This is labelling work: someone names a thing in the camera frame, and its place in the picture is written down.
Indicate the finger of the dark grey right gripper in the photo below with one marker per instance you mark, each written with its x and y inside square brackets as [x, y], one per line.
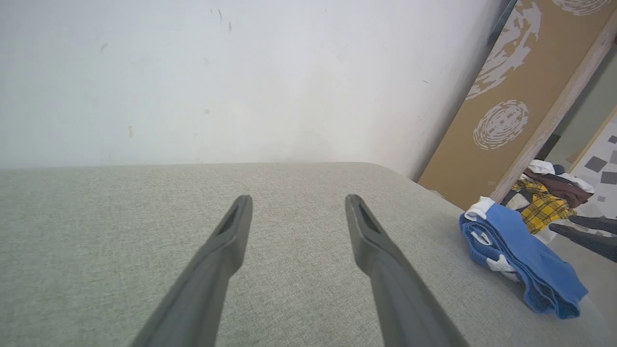
[593, 243]
[597, 223]

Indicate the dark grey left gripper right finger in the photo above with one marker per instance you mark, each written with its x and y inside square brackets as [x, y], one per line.
[395, 289]

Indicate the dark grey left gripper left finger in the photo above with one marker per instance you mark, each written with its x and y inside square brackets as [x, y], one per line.
[207, 284]

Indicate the blue garment with white cuffs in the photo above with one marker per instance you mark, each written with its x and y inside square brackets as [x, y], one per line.
[535, 260]

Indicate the dark brown garment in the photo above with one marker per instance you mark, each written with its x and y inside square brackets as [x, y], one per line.
[564, 185]

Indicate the yellow plaid garment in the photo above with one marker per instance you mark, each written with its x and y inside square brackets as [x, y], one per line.
[544, 207]

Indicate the white board with grey squares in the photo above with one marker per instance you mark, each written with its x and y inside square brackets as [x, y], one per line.
[600, 164]

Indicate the brown panel with white patterns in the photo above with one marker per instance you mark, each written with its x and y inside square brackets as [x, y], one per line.
[540, 77]

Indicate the pale wooden frame strip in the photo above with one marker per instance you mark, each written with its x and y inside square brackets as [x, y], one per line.
[554, 113]

